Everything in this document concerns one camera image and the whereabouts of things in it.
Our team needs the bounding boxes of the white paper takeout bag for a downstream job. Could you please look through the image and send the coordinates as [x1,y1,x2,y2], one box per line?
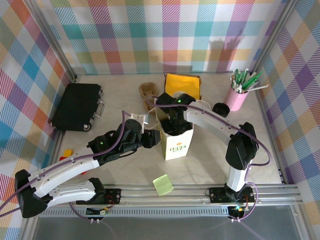
[154,99,211,161]

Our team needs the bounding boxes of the yellow paper napkins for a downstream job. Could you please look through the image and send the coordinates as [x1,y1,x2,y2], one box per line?
[164,73,202,101]

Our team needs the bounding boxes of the green sticky note pad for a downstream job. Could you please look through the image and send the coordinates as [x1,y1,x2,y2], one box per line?
[152,174,174,197]

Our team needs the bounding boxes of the brown pulp cup carrier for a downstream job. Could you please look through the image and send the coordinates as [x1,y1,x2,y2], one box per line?
[139,82,161,113]

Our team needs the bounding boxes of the stack of black lids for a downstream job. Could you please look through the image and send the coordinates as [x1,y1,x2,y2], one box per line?
[212,102,230,118]

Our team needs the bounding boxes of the pink straw holder cup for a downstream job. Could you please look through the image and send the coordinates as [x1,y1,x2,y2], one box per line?
[223,83,250,112]

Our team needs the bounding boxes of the black carrying case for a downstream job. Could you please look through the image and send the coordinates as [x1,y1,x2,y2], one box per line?
[48,82,106,132]

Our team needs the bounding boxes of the green wrapped straw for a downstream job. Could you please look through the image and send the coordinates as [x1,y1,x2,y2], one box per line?
[234,69,245,88]
[242,70,263,90]

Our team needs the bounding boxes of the small circuit board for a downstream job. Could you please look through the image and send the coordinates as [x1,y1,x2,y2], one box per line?
[86,206,111,217]
[228,203,250,218]

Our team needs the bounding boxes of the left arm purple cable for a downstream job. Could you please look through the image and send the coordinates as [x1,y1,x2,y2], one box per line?
[0,109,133,221]

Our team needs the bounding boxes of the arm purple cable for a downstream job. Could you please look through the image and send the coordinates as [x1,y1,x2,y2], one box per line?
[0,109,133,221]
[145,96,273,222]

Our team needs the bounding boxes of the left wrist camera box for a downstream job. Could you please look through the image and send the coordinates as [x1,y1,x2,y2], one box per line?
[128,112,151,126]

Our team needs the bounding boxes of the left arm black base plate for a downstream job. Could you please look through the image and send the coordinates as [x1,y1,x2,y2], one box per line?
[75,187,123,206]

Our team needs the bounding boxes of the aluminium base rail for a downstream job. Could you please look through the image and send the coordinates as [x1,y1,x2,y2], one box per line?
[27,183,305,208]

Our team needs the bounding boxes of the slotted grey cable duct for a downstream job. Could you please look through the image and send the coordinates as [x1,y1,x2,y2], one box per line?
[39,208,230,218]

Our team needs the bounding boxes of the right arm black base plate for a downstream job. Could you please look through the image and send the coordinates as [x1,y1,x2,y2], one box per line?
[208,186,256,204]

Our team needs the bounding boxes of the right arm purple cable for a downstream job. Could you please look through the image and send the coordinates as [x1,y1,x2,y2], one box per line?
[145,96,273,222]

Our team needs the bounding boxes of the aluminium corner post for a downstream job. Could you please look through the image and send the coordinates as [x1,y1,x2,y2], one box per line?
[23,0,78,83]
[246,0,300,74]

